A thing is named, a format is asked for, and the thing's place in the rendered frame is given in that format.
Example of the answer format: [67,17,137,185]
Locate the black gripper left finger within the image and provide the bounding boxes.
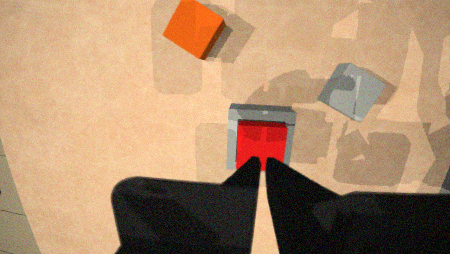
[110,156,262,254]

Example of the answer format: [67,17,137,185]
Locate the red button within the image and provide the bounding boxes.
[226,103,297,173]

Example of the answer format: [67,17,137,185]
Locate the orange block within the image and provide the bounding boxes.
[162,0,226,60]

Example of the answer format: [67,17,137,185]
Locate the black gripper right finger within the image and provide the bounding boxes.
[265,157,450,254]

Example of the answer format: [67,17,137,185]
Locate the green button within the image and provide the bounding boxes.
[438,166,450,194]

